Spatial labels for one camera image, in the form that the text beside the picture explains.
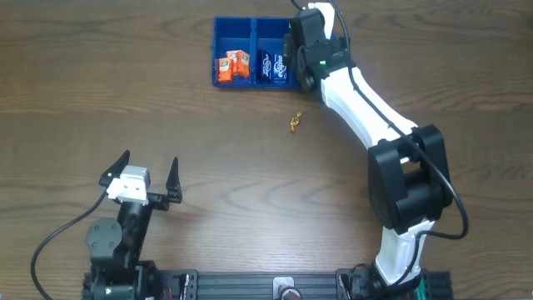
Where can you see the blue tray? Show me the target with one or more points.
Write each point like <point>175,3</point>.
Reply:
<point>237,31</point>

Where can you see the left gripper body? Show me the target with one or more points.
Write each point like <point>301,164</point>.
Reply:
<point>160,201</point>

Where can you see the mounting rail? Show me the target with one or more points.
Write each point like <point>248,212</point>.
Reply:
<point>250,287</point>

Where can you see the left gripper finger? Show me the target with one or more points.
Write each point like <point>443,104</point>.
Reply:
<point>173,183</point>
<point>114,171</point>

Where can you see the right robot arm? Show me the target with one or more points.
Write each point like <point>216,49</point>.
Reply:
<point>362,108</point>

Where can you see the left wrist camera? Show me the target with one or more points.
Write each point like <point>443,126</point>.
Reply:
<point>131,183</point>

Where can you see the blue candy pack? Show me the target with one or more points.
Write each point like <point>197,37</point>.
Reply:
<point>266,66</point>
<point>280,66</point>

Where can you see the gold wrapped candy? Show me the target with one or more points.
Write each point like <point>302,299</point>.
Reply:
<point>295,121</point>

